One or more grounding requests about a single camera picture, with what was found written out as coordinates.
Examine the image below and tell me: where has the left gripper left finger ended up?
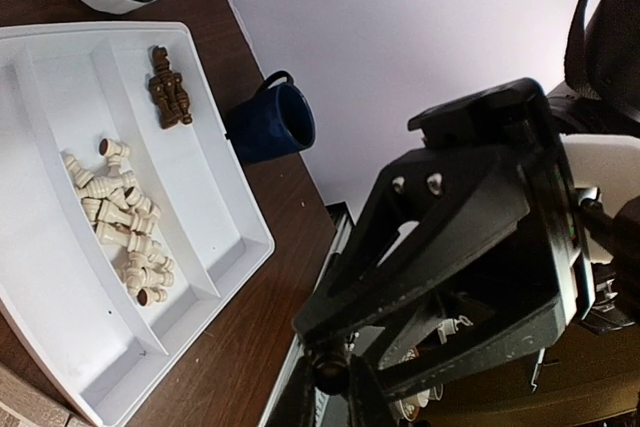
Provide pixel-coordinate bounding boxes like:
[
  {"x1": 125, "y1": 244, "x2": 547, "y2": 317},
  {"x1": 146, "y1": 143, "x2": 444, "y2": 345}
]
[{"x1": 266, "y1": 351, "x2": 316, "y2": 427}]

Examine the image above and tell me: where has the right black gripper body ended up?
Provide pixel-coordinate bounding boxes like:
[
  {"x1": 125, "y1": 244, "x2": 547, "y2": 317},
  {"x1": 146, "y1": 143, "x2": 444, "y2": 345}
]
[{"x1": 294, "y1": 78, "x2": 593, "y2": 387}]

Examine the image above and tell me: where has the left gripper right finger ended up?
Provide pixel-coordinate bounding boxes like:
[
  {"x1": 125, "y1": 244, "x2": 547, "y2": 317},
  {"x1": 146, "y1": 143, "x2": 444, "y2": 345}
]
[{"x1": 347, "y1": 355, "x2": 397, "y2": 427}]

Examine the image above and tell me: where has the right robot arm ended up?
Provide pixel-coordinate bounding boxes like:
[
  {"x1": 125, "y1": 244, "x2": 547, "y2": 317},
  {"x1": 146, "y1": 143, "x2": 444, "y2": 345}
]
[{"x1": 294, "y1": 0, "x2": 639, "y2": 400}]

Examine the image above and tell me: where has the pile of white chess pieces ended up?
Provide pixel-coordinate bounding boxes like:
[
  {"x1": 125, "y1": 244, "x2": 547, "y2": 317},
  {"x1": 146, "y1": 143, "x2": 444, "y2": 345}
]
[{"x1": 62, "y1": 138, "x2": 175, "y2": 307}]

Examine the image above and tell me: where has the wooden chess board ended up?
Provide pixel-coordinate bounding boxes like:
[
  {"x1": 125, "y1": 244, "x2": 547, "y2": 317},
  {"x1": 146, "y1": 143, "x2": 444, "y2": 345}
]
[{"x1": 0, "y1": 365, "x2": 88, "y2": 427}]

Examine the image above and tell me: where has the pile of dark chess pieces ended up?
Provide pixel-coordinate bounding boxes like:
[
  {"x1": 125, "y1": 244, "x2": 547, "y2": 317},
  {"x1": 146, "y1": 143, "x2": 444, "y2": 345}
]
[{"x1": 148, "y1": 46, "x2": 193, "y2": 130}]

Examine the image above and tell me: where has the dark blue cup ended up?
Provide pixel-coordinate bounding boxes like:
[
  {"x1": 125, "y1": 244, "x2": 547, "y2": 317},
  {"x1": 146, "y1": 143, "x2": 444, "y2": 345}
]
[{"x1": 225, "y1": 70, "x2": 316, "y2": 163}]

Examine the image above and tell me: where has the white divided plastic tray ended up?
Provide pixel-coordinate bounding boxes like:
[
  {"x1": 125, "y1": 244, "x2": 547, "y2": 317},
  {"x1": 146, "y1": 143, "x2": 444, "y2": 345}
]
[{"x1": 1, "y1": 22, "x2": 275, "y2": 426}]

